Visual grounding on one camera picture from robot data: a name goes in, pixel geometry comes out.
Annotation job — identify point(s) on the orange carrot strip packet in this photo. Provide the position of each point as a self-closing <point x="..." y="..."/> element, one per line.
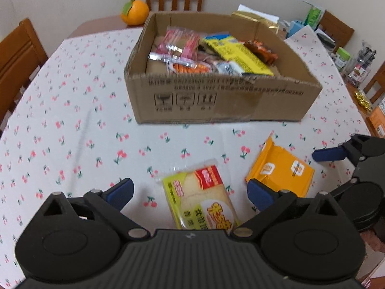
<point x="179" y="65"/>

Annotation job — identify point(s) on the green lid bottle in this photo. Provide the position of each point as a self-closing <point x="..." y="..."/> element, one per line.
<point x="341" y="58"/>

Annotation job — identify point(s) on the pile of white papers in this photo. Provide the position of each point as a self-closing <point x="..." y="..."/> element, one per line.
<point x="326" y="40"/>

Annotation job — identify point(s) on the gold tissue pack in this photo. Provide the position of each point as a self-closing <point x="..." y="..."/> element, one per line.
<point x="269" y="20"/>

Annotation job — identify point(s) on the red orange spicy packet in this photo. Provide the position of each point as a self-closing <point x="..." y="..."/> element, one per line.
<point x="259" y="49"/>

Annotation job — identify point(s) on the clear jar with pens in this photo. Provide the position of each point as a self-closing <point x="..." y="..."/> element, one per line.
<point x="359" y="66"/>

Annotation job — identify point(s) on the wooden chair at left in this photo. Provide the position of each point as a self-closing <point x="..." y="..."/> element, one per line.
<point x="21" y="54"/>

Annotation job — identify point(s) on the wooden chair far right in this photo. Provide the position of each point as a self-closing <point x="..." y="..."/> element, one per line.
<point x="340" y="32"/>

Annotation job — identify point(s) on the orange snack packet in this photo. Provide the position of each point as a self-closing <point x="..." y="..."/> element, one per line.
<point x="277" y="168"/>

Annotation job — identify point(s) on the orange label clear box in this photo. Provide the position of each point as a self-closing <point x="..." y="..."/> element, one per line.
<point x="376" y="120"/>

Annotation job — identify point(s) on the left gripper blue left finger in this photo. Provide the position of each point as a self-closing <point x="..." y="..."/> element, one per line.
<point x="107" y="206"/>

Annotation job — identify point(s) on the wooden chair near right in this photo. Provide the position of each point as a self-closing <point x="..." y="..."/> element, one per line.
<point x="375" y="87"/>

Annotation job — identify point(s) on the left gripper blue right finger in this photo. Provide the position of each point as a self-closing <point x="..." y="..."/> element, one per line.
<point x="271" y="204"/>

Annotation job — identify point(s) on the light blue small box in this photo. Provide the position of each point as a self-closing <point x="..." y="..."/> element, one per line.
<point x="294" y="27"/>

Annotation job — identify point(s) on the yellow blue noodle packet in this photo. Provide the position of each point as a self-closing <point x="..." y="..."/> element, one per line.
<point x="231" y="50"/>

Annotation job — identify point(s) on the yellow green cake packet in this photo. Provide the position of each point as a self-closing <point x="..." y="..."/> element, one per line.
<point x="199" y="197"/>

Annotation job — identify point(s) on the green white carton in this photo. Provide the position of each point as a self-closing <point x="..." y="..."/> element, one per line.
<point x="314" y="15"/>

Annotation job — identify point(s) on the cherry print tablecloth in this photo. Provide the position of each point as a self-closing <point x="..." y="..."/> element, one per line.
<point x="74" y="130"/>

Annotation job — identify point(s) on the open cardboard box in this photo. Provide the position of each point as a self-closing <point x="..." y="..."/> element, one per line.
<point x="160" y="96"/>

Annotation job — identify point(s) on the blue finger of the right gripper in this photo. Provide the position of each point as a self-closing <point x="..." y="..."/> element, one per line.
<point x="329" y="154"/>

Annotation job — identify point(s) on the pink clear snack packet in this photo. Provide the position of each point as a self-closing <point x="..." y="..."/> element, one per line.
<point x="181" y="42"/>

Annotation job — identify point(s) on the orange with green leaf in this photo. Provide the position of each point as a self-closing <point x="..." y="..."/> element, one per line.
<point x="135" y="12"/>

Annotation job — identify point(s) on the gold ornament coaster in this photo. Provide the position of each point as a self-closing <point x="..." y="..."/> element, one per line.
<point x="363" y="100"/>

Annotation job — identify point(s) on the white blue snack packet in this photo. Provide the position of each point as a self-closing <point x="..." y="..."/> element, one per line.
<point x="228" y="68"/>

